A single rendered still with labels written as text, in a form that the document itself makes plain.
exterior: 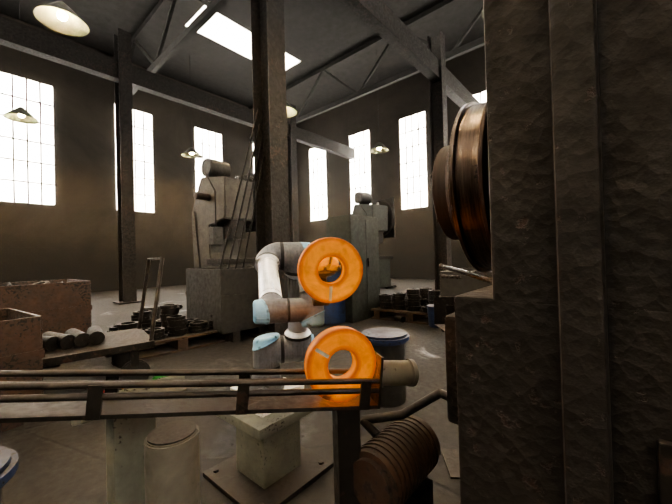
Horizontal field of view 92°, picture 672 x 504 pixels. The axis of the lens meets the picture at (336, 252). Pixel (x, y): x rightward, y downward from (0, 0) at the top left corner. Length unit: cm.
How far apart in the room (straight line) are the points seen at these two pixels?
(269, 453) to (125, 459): 62
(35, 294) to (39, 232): 815
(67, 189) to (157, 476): 1184
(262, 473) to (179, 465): 67
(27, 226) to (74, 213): 112
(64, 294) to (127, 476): 327
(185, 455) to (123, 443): 20
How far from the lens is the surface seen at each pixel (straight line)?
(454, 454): 185
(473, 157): 82
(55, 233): 1236
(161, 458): 96
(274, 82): 436
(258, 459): 158
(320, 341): 70
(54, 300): 426
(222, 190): 620
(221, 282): 377
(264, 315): 100
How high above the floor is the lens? 94
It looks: 1 degrees up
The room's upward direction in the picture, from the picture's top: 2 degrees counter-clockwise
